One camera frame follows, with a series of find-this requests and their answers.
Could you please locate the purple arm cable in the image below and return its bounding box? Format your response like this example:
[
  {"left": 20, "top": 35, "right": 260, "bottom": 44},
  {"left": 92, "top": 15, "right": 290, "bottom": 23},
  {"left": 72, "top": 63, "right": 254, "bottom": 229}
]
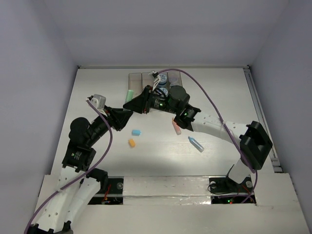
[
  {"left": 152, "top": 68, "right": 259, "bottom": 203},
  {"left": 24, "top": 98, "right": 114, "bottom": 234}
]

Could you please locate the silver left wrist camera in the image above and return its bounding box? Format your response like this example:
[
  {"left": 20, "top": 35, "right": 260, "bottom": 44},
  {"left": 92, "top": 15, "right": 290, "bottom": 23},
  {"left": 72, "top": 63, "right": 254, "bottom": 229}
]
[{"left": 88, "top": 94, "right": 106, "bottom": 110}]

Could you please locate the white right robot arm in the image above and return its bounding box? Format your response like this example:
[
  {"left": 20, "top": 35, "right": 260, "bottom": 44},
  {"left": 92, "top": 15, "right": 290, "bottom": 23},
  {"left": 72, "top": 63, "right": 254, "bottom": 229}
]
[{"left": 123, "top": 86, "right": 273, "bottom": 194}]

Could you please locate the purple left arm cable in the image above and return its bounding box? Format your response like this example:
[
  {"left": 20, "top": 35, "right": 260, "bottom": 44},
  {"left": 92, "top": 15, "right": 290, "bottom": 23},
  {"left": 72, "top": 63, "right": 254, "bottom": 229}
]
[{"left": 24, "top": 98, "right": 114, "bottom": 234}]

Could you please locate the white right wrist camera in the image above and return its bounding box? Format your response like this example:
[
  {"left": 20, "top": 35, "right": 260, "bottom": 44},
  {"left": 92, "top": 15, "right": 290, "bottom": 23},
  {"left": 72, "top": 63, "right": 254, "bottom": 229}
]
[{"left": 149, "top": 71, "right": 161, "bottom": 90}]

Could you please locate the teal green marker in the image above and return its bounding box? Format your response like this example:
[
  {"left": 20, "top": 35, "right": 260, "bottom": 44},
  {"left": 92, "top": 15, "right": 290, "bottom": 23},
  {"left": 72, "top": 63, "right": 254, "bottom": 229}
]
[{"left": 125, "top": 90, "right": 134, "bottom": 103}]

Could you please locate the pink orange highlighter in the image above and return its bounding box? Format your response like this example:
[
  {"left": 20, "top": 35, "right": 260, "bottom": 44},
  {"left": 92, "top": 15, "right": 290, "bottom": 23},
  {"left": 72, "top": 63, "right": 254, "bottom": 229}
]
[{"left": 172, "top": 118, "right": 181, "bottom": 135}]

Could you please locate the blue label putty jar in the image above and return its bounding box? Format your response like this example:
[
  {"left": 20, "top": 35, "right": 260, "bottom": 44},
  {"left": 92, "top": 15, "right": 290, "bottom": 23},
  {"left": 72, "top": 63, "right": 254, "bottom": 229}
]
[{"left": 159, "top": 87, "right": 168, "bottom": 97}]

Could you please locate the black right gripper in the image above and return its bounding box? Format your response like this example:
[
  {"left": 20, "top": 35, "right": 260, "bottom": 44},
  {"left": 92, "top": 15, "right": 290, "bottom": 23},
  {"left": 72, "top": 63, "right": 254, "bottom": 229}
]
[{"left": 123, "top": 84, "right": 179, "bottom": 115}]

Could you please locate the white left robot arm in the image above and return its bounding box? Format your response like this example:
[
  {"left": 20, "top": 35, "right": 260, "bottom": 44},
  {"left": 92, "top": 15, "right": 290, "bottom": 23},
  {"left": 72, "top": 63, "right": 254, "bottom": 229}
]
[{"left": 25, "top": 106, "right": 133, "bottom": 234}]

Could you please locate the light blue marker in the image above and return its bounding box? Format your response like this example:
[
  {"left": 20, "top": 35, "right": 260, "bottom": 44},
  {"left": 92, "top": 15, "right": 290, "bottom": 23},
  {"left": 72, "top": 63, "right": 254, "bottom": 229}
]
[{"left": 188, "top": 136, "right": 204, "bottom": 153}]

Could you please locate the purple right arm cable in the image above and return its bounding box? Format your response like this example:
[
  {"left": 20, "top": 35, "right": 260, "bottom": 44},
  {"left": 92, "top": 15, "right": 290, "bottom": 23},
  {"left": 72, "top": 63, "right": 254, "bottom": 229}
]
[{"left": 152, "top": 68, "right": 259, "bottom": 203}]

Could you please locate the blue eraser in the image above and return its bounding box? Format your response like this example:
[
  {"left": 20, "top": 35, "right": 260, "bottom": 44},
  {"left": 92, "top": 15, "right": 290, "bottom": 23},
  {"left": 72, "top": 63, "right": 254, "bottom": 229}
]
[{"left": 132, "top": 130, "right": 141, "bottom": 136}]

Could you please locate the orange eraser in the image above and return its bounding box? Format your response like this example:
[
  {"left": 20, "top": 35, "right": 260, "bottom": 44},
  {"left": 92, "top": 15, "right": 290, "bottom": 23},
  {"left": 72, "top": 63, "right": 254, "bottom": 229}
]
[{"left": 128, "top": 139, "right": 136, "bottom": 148}]

